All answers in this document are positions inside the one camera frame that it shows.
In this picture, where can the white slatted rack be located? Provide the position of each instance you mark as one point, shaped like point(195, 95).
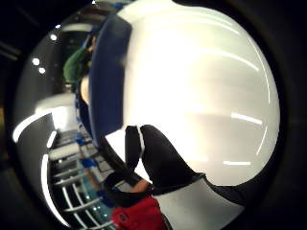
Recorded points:
point(75, 191)

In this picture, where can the the person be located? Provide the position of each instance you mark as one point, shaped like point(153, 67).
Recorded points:
point(137, 215)

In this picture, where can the dark blue chair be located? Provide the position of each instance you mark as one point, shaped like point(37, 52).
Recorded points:
point(107, 80)

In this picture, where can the white ceiling light strip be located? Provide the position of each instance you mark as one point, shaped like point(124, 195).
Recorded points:
point(27, 124)
point(44, 185)

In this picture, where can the round ceiling spot lamp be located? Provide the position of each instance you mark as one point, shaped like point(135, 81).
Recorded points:
point(53, 37)
point(35, 61)
point(42, 70)

